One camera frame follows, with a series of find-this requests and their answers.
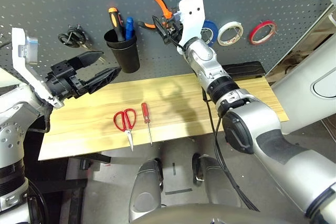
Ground white tape roll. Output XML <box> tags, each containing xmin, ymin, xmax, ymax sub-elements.
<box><xmin>217</xmin><ymin>20</ymin><xmax>244</xmax><ymax>47</ymax></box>

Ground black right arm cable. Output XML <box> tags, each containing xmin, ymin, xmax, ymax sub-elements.
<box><xmin>202</xmin><ymin>87</ymin><xmax>260</xmax><ymax>213</ymax></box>

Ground silver left robot leg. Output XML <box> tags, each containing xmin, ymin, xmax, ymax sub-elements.
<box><xmin>129</xmin><ymin>157</ymin><xmax>165</xmax><ymax>222</ymax></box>

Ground orange handled pliers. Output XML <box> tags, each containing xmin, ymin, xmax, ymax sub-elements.
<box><xmin>138</xmin><ymin>0</ymin><xmax>175</xmax><ymax>29</ymax></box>

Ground blue tape roll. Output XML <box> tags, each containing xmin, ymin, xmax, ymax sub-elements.
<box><xmin>201</xmin><ymin>20</ymin><xmax>219</xmax><ymax>46</ymax></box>

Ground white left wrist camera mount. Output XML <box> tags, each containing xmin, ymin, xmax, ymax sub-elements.
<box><xmin>11</xmin><ymin>27</ymin><xmax>65</xmax><ymax>109</ymax></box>

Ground silver robot leg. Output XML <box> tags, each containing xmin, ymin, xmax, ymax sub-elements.
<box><xmin>192</xmin><ymin>153</ymin><xmax>244</xmax><ymax>209</ymax></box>
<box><xmin>129</xmin><ymin>157</ymin><xmax>165</xmax><ymax>222</ymax></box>

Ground red tape roll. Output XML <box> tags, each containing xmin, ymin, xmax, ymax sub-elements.
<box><xmin>248</xmin><ymin>19</ymin><xmax>278</xmax><ymax>46</ymax></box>

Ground black plastic cup holder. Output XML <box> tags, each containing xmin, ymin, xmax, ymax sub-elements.
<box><xmin>103</xmin><ymin>29</ymin><xmax>141</xmax><ymax>74</ymax></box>

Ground orange black screwdriver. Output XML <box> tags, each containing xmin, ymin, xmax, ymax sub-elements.
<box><xmin>108</xmin><ymin>7</ymin><xmax>126</xmax><ymax>42</ymax></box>

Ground long grey floor tape strip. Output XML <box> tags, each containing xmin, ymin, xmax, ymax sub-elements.
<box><xmin>165</xmin><ymin>188</ymin><xmax>193</xmax><ymax>196</ymax></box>

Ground metal pegboard hook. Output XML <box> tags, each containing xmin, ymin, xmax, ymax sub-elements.
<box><xmin>67</xmin><ymin>24</ymin><xmax>81</xmax><ymax>38</ymax></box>
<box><xmin>203</xmin><ymin>28</ymin><xmax>214</xmax><ymax>42</ymax></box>
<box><xmin>230</xmin><ymin>23</ymin><xmax>241</xmax><ymax>38</ymax></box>
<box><xmin>259</xmin><ymin>20</ymin><xmax>276</xmax><ymax>35</ymax></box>

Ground red handled scissors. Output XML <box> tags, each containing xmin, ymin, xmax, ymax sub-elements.
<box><xmin>113</xmin><ymin>108</ymin><xmax>138</xmax><ymax>152</ymax></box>

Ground silver right robot leg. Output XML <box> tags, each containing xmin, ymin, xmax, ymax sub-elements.
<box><xmin>192</xmin><ymin>153</ymin><xmax>244</xmax><ymax>209</ymax></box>

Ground black handled scissors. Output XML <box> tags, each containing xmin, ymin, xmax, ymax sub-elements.
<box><xmin>57</xmin><ymin>24</ymin><xmax>104</xmax><ymax>62</ymax></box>

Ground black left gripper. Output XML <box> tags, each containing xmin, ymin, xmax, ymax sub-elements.
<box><xmin>44</xmin><ymin>50</ymin><xmax>122</xmax><ymax>101</ymax></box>

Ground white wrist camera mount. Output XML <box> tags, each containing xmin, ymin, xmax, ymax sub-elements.
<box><xmin>11</xmin><ymin>27</ymin><xmax>65</xmax><ymax>109</ymax></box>
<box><xmin>176</xmin><ymin>0</ymin><xmax>205</xmax><ymax>55</ymax></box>

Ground red handled screwdriver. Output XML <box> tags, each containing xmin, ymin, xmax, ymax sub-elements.
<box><xmin>141</xmin><ymin>102</ymin><xmax>154</xmax><ymax>147</ymax></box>

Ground grey robot torso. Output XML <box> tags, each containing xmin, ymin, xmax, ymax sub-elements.
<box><xmin>136</xmin><ymin>202</ymin><xmax>310</xmax><ymax>224</ymax></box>

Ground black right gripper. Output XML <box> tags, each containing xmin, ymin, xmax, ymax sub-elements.
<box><xmin>152</xmin><ymin>16</ymin><xmax>184</xmax><ymax>45</ymax></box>

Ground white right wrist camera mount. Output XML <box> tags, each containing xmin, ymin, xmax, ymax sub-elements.
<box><xmin>176</xmin><ymin>0</ymin><xmax>205</xmax><ymax>55</ymax></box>

